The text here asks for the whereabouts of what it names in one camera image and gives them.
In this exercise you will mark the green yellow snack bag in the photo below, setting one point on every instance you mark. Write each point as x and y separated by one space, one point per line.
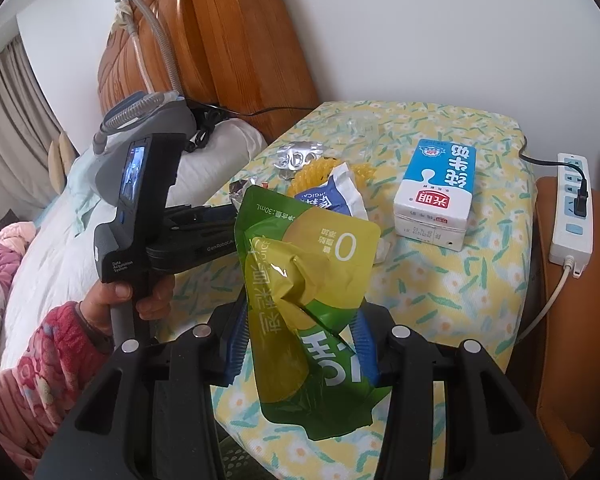
306 270

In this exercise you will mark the white pillow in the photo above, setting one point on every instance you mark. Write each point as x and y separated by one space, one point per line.
59 264

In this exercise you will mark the grey breathing machine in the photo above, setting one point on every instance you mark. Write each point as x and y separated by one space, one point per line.
133 118

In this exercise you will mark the yellow floral cloth cover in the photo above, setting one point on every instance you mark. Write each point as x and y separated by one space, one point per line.
446 296

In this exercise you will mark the light blue cloth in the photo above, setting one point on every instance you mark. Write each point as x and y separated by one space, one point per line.
73 182

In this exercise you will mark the silver foil wrapper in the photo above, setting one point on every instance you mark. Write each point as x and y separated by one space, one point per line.
294 155

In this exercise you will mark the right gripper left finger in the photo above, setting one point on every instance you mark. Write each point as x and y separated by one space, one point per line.
235 339

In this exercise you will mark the pink floral sleeve forearm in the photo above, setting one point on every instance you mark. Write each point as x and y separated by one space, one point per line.
62 357

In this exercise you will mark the blue white milk carton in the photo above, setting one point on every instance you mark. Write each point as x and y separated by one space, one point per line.
433 201

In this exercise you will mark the small candy wrapper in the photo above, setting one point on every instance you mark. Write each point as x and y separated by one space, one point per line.
238 189

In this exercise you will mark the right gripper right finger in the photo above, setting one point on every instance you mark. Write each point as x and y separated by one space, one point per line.
365 346

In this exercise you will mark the white power strip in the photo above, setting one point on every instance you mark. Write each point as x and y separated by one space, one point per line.
572 238

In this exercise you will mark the green plastic trash basket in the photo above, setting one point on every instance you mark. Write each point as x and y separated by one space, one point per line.
237 463

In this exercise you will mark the wooden headboard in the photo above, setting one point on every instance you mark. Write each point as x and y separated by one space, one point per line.
240 55

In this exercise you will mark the beige curtain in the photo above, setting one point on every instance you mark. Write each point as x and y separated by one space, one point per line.
27 128

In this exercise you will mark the person's left hand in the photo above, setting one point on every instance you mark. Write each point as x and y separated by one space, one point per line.
102 298

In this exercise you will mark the blue white snack packet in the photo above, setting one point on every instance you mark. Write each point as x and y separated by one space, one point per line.
339 193

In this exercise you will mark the yellow foam fruit net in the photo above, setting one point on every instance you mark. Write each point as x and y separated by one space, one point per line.
317 172

